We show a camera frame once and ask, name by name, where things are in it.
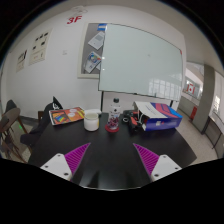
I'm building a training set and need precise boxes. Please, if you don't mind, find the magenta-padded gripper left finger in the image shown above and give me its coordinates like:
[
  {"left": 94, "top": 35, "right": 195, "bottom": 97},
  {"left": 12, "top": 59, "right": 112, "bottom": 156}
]
[{"left": 39, "top": 142, "right": 92, "bottom": 182}]

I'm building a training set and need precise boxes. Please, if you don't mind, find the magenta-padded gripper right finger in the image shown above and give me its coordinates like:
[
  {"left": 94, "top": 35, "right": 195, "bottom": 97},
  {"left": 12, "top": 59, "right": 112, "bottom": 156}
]
[{"left": 133, "top": 143, "right": 183, "bottom": 183}]

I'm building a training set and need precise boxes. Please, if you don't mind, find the black bag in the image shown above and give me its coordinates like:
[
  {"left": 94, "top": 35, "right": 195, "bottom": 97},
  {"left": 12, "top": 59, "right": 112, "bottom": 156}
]
[{"left": 19, "top": 96, "right": 64, "bottom": 148}]

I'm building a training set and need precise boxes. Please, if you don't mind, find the orange colourful printed box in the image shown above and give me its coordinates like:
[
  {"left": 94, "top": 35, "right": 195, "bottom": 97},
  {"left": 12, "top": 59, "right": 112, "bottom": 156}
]
[{"left": 48, "top": 106, "right": 86, "bottom": 127}]

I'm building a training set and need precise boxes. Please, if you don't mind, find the blue and white cardboard box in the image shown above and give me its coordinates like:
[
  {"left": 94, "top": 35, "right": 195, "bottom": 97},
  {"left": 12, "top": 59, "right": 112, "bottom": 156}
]
[{"left": 132, "top": 100, "right": 184, "bottom": 132}]

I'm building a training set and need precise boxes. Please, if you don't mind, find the white cup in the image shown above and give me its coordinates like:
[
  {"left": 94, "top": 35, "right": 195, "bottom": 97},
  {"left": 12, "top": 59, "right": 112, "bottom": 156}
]
[{"left": 83, "top": 109, "right": 101, "bottom": 132}]

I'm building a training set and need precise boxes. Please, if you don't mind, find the red and black power tool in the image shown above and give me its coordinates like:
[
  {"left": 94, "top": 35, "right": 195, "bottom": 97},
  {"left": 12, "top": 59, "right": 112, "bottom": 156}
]
[{"left": 121, "top": 111, "right": 146, "bottom": 130}]

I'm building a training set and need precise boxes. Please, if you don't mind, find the red fire extinguisher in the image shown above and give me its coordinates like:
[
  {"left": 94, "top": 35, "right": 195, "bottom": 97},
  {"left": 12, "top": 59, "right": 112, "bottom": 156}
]
[{"left": 190, "top": 106, "right": 198, "bottom": 121}]

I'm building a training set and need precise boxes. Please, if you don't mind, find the dark chair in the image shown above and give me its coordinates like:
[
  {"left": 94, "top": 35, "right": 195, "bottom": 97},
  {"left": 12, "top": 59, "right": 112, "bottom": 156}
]
[{"left": 0, "top": 99, "right": 30, "bottom": 162}]

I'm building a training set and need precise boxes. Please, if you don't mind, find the large whiteboard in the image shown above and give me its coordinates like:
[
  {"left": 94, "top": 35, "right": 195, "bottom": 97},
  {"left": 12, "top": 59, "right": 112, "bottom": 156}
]
[{"left": 97, "top": 22, "right": 185, "bottom": 102}]

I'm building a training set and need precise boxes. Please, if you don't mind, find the grey notice board with papers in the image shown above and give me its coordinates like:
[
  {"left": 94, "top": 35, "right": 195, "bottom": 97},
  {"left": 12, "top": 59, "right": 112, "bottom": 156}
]
[{"left": 77, "top": 22, "right": 109, "bottom": 80}]

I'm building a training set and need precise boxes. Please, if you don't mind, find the small white wall poster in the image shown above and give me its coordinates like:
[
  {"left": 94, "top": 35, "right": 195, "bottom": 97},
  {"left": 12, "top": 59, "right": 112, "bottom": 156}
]
[{"left": 15, "top": 49, "right": 29, "bottom": 73}]

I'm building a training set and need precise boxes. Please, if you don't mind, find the large white wall poster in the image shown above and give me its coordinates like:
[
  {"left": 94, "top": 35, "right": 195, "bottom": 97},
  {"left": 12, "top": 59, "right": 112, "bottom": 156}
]
[{"left": 28, "top": 28, "right": 53, "bottom": 66}]

